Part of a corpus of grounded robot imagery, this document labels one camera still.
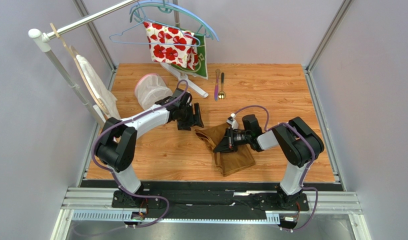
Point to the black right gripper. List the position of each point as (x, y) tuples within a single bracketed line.
[(230, 139)]

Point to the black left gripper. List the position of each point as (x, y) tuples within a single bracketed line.
[(195, 119)]

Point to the brown cloth napkin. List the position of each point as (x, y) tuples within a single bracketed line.
[(227, 163)]

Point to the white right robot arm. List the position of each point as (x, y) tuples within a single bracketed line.
[(300, 145)]

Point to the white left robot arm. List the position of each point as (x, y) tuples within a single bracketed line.
[(114, 149)]

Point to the white mesh laundry basket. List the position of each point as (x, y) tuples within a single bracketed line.
[(151, 88)]

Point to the green patterned cloth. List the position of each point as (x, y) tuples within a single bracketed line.
[(201, 68)]

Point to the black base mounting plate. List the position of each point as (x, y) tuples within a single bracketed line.
[(208, 200)]

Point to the red floral cloth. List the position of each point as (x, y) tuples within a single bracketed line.
[(172, 46)]

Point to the white mesh garment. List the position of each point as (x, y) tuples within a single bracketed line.
[(103, 97)]

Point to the teal plastic hanger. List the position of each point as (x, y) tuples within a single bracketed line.
[(157, 6)]

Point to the blue plastic hanger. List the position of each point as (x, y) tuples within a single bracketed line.
[(187, 15)]

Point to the wooden hanger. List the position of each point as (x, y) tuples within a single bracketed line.
[(73, 53)]

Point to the white clothes rack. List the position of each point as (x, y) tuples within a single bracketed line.
[(42, 40)]

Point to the purple handled knife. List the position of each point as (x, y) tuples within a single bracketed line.
[(216, 87)]

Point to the gold spoon black handle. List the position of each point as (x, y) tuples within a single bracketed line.
[(221, 93)]

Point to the light blue wire hanger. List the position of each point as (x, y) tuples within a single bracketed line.
[(158, 33)]

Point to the aluminium frame rail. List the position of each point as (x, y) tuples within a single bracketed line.
[(95, 204)]

